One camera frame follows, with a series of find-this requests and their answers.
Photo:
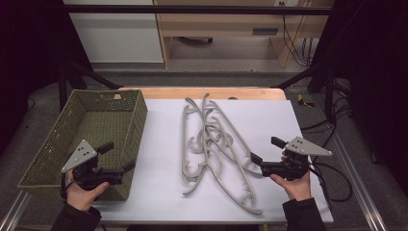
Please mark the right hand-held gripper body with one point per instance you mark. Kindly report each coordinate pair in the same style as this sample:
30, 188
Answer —
304, 148

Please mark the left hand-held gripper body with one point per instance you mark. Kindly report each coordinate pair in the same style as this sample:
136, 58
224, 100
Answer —
80, 155

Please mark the olive green woven basket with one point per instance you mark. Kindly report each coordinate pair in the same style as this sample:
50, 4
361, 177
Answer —
96, 123

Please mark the person's right hand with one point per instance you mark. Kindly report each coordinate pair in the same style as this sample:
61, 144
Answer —
296, 189

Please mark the person's left hand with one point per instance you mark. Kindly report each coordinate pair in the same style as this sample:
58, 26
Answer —
81, 197

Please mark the white board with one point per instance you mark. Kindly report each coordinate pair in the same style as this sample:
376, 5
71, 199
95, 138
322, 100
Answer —
160, 154

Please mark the yellow and black tool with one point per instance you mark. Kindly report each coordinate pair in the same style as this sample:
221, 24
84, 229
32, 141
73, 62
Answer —
303, 101

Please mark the wooden table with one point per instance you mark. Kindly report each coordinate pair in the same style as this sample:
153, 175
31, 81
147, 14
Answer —
166, 93

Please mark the black curtain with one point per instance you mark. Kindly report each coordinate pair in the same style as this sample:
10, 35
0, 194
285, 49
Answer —
375, 80
29, 48

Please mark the white cabinet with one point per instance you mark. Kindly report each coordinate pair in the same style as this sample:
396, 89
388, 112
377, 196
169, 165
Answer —
115, 35

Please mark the light wooden desk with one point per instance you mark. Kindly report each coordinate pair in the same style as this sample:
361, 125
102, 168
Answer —
224, 24

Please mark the aluminium rail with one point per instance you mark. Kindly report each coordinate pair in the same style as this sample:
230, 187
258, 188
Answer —
359, 179
14, 211

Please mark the black metal frame strut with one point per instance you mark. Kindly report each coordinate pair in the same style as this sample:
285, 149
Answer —
89, 75
304, 75

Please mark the black horizontal frame bar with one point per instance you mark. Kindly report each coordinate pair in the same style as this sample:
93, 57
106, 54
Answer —
192, 9

